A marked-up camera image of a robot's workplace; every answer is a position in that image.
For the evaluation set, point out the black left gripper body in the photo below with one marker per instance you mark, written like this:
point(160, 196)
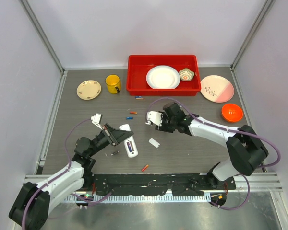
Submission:
point(106, 132)

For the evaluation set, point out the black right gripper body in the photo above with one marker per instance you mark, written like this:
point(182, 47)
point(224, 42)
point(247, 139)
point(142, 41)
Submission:
point(168, 124)

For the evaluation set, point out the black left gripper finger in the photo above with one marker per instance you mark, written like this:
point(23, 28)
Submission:
point(112, 130)
point(121, 136)

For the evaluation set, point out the purple blue battery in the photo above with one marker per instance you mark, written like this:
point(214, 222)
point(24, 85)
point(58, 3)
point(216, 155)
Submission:
point(129, 145)

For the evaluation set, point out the white remote control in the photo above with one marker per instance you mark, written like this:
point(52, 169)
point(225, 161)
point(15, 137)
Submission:
point(131, 139)

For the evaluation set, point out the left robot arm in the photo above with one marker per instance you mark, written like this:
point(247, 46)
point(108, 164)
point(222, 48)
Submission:
point(35, 201)

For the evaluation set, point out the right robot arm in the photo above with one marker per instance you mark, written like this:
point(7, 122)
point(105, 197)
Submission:
point(246, 152)

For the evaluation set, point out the red orange battery near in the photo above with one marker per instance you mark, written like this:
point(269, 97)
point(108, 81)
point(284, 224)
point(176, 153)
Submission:
point(144, 168)

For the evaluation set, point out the cream floral plate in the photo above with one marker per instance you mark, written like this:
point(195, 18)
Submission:
point(88, 90)

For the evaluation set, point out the yellow mug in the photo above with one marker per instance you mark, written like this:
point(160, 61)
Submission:
point(113, 84)

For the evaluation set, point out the white paper plate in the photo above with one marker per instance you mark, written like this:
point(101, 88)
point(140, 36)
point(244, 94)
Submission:
point(163, 77)

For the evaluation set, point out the patterned small bowl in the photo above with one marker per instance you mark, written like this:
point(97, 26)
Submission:
point(186, 74)

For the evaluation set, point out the pink white plate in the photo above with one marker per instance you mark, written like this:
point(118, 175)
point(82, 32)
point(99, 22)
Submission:
point(217, 89)

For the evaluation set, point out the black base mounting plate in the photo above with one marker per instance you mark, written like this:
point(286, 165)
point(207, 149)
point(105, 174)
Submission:
point(181, 184)

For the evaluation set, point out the orange plastic bowl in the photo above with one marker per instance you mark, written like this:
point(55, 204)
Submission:
point(232, 112)

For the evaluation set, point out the red plastic bin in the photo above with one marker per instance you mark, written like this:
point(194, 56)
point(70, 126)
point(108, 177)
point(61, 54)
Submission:
point(139, 66)

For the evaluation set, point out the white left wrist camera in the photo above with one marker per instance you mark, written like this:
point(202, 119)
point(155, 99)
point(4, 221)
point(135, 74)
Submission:
point(96, 120)

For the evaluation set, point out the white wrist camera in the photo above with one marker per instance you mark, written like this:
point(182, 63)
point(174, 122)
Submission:
point(96, 120)
point(154, 118)

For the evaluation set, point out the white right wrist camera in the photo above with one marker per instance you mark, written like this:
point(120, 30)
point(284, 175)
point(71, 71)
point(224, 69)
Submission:
point(154, 118)

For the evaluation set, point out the white slotted cable duct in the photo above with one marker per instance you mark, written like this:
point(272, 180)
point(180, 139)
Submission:
point(167, 198)

